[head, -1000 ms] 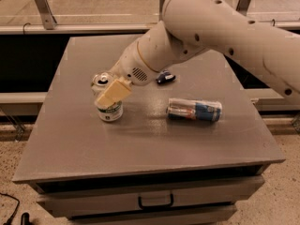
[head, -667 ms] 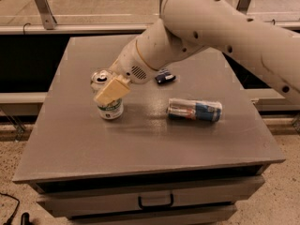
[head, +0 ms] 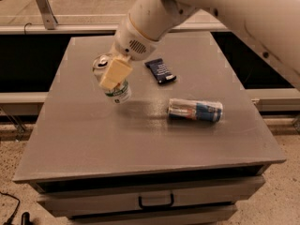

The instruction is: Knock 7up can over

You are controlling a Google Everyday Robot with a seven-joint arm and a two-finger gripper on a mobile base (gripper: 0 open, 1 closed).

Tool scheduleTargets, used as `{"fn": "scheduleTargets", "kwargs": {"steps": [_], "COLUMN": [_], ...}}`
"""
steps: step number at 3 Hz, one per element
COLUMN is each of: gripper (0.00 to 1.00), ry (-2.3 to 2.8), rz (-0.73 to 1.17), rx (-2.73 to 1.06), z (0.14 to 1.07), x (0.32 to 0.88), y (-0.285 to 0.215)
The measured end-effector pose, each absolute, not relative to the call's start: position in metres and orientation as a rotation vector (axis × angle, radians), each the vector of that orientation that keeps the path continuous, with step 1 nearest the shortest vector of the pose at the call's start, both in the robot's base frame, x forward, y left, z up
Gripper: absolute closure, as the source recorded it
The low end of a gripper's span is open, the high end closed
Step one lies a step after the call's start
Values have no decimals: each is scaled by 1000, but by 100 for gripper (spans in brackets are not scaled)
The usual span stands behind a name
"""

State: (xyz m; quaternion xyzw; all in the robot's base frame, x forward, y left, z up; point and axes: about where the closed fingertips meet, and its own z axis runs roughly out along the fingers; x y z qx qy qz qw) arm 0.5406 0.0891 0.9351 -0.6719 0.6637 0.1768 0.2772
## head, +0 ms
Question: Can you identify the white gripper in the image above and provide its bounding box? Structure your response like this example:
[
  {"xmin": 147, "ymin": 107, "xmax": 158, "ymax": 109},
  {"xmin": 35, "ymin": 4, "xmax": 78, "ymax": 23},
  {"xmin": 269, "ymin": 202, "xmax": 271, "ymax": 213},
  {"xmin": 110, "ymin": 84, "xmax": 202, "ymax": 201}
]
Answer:
[{"xmin": 99, "ymin": 13, "xmax": 163, "ymax": 90}]

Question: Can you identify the white green 7up can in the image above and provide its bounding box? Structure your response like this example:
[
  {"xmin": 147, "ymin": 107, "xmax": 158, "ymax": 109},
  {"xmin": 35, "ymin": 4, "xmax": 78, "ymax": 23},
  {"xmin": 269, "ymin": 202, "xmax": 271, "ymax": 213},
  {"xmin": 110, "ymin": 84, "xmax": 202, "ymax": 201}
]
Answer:
[{"xmin": 92, "ymin": 53, "xmax": 131, "ymax": 104}]

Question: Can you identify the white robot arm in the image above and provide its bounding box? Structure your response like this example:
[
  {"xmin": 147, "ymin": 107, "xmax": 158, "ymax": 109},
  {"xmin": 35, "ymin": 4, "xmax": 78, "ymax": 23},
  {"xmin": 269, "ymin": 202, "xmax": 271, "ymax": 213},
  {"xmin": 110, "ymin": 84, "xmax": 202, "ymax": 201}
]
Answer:
[{"xmin": 100, "ymin": 0, "xmax": 300, "ymax": 90}]

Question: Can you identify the blue silver Red Bull can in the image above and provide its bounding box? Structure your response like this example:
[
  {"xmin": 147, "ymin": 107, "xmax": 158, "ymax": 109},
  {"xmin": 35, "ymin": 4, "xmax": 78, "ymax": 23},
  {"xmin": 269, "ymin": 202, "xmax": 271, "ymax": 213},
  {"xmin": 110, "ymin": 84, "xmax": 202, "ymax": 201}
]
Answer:
[{"xmin": 168, "ymin": 98, "xmax": 223, "ymax": 123}]

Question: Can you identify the dark blue snack bar wrapper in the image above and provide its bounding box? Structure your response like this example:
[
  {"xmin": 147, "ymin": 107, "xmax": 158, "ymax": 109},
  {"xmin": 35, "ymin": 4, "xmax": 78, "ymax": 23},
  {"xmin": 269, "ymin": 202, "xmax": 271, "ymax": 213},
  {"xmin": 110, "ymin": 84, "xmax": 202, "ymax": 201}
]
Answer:
[{"xmin": 144, "ymin": 58, "xmax": 176, "ymax": 84}]

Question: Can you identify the grey drawer cabinet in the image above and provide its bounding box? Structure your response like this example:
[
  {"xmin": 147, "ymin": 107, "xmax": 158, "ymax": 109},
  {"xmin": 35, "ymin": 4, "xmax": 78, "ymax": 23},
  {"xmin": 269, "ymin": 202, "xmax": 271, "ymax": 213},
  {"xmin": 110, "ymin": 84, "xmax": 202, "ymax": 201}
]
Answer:
[{"xmin": 14, "ymin": 32, "xmax": 284, "ymax": 225}]

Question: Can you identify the black plug on floor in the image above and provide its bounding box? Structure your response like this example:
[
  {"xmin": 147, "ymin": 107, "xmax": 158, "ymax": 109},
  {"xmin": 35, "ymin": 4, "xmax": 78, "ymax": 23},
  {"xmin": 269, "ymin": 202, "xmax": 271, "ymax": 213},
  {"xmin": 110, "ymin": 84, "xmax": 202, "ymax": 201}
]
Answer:
[{"xmin": 21, "ymin": 212, "xmax": 31, "ymax": 225}]

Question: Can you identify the left metal railing bracket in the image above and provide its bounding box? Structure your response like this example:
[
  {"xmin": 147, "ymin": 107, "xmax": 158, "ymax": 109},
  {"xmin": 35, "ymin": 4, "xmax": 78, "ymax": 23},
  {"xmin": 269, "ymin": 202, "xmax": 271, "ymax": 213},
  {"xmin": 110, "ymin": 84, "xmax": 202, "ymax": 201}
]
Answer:
[{"xmin": 36, "ymin": 0, "xmax": 58, "ymax": 30}]

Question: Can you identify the black drawer handle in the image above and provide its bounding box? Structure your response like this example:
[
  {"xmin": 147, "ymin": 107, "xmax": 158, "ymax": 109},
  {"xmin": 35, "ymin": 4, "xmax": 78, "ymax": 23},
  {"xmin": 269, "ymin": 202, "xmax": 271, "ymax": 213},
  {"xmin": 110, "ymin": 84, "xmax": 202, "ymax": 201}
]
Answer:
[{"xmin": 138, "ymin": 193, "xmax": 174, "ymax": 210}]

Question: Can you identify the black cable on floor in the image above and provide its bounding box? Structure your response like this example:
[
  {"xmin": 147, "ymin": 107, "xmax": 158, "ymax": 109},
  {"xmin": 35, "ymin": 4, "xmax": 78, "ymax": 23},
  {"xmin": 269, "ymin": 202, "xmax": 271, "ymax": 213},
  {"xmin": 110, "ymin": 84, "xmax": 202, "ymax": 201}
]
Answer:
[{"xmin": 0, "ymin": 192, "xmax": 21, "ymax": 225}]

